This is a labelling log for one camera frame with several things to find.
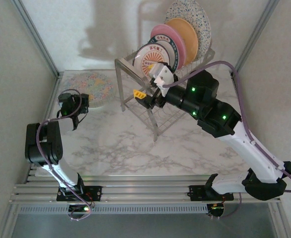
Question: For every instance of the multicolour confetti speckled plate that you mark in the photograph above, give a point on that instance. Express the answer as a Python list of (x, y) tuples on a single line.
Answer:
[(91, 86)]

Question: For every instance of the white plate green rim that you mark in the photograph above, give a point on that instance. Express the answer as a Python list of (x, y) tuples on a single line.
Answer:
[(174, 57)]

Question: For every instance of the pink plate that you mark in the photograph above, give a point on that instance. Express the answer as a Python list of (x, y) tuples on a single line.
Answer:
[(171, 36)]

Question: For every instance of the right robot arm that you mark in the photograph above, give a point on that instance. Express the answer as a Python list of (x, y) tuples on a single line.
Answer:
[(257, 158)]

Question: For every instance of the white plate orange sunburst print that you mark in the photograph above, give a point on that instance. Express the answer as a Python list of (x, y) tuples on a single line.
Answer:
[(143, 59)]

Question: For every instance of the controller board with green light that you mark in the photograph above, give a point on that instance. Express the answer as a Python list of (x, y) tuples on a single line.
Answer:
[(216, 210), (82, 210)]

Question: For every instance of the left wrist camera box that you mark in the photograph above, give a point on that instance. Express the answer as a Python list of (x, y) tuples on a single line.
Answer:
[(64, 99)]

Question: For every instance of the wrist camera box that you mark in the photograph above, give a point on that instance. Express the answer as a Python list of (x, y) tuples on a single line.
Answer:
[(164, 77), (64, 99)]

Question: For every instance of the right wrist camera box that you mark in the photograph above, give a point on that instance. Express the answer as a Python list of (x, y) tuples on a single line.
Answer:
[(164, 77)]

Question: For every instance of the aluminium frame post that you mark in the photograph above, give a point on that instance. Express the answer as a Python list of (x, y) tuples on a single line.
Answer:
[(254, 37), (36, 37)]

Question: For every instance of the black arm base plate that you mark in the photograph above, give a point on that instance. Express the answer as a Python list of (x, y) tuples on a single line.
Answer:
[(197, 193), (95, 193)]

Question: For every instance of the aluminium mounting rail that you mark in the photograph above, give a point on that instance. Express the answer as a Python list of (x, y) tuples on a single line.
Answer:
[(145, 191)]

